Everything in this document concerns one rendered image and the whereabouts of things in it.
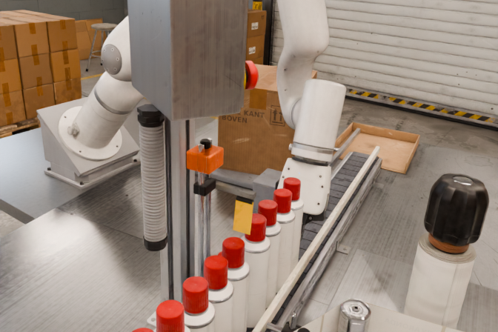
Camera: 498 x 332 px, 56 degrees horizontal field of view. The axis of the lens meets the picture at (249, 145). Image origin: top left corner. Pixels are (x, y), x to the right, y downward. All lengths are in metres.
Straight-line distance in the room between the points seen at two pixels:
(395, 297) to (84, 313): 0.59
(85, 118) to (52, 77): 2.89
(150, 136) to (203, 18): 0.17
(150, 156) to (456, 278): 0.49
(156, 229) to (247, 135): 0.76
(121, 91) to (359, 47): 4.19
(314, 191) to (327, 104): 0.17
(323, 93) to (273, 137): 0.47
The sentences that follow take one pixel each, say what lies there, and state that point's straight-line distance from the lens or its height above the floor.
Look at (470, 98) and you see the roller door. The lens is 5.04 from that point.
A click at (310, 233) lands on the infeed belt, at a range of 1.12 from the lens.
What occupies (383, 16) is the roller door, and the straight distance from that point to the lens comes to 5.15.
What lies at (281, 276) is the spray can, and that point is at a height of 0.92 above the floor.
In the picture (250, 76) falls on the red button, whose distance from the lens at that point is 0.61.
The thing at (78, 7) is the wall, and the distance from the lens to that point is 7.12.
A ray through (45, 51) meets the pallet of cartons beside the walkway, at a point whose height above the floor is 0.66.
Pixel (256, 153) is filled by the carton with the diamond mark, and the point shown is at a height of 0.92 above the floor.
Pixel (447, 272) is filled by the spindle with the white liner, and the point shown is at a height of 1.04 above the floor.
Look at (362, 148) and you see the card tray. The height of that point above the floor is 0.83.
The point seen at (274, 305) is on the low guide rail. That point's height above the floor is 0.92.
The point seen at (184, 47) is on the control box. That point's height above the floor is 1.37.
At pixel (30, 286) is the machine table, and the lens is 1.09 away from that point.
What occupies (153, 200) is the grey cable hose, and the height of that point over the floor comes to 1.16.
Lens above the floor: 1.48
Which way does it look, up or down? 22 degrees down
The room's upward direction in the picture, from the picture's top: 3 degrees clockwise
